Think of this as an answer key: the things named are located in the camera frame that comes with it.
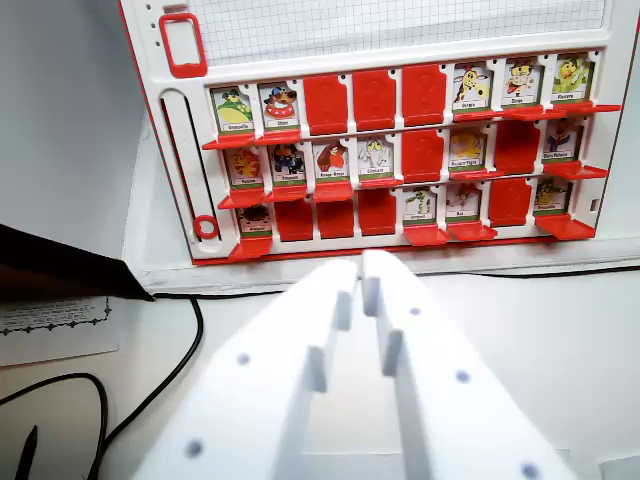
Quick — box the red board flap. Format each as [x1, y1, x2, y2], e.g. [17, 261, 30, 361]
[402, 223, 452, 248]

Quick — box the white printed label card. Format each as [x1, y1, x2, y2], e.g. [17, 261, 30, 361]
[0, 295, 122, 367]

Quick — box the black box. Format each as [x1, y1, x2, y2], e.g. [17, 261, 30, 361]
[0, 223, 157, 304]

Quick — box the thin black rod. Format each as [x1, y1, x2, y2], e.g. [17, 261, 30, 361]
[13, 424, 40, 480]

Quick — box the red and white game board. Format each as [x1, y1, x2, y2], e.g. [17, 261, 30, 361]
[118, 0, 624, 267]

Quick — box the black cable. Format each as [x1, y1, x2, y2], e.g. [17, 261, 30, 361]
[152, 265, 640, 301]
[0, 372, 110, 480]
[102, 294, 205, 451]

